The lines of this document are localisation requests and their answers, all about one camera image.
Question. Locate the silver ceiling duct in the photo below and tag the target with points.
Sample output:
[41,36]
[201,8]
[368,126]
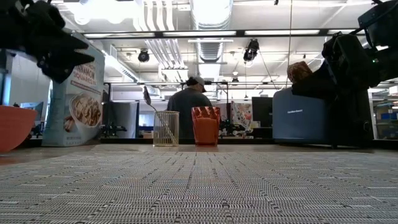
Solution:
[211,18]

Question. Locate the orange bowl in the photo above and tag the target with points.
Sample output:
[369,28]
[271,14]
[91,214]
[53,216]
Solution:
[14,127]

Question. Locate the black ceiling-mounted camera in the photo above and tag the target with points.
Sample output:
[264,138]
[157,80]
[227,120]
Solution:
[143,56]
[251,49]

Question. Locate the background computer monitor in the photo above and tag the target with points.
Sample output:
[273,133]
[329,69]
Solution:
[32,107]

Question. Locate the black background monitor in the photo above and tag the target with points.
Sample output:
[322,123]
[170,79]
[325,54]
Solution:
[262,112]

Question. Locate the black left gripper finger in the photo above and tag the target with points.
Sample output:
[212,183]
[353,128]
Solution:
[76,43]
[68,63]

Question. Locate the black overhead frame bar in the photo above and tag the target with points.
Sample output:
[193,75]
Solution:
[202,33]

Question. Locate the person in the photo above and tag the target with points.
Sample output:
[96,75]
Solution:
[186,105]

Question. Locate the brown toast slice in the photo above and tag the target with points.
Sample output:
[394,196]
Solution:
[298,71]

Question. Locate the orange faceted tumbler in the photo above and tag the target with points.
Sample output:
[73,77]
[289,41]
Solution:
[205,129]

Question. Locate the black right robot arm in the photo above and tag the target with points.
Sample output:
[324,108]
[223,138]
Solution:
[385,25]

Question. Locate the grey woven placemat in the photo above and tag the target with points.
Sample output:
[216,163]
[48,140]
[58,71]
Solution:
[199,186]

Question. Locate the black toaster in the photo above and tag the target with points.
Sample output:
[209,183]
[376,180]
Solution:
[298,118]

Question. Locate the storage shelf with boxes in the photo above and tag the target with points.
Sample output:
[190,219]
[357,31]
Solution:
[387,121]

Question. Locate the cinnamon squares cereal box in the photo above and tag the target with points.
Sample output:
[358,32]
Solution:
[77,112]

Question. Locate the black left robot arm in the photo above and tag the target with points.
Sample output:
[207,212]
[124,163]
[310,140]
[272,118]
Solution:
[12,25]

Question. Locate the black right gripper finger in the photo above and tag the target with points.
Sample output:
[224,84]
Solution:
[317,91]
[326,73]

